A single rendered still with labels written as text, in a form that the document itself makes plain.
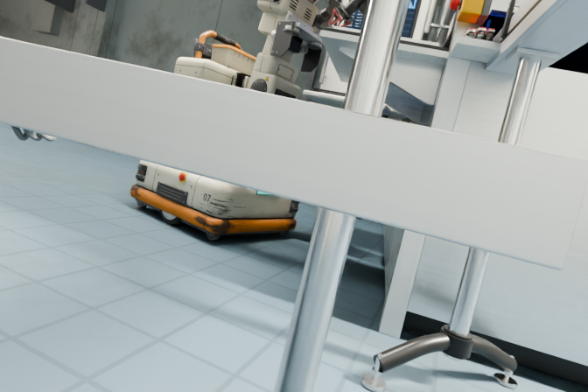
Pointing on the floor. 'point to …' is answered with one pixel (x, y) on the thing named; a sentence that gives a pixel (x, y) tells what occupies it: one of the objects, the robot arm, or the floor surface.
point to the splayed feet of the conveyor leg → (451, 344)
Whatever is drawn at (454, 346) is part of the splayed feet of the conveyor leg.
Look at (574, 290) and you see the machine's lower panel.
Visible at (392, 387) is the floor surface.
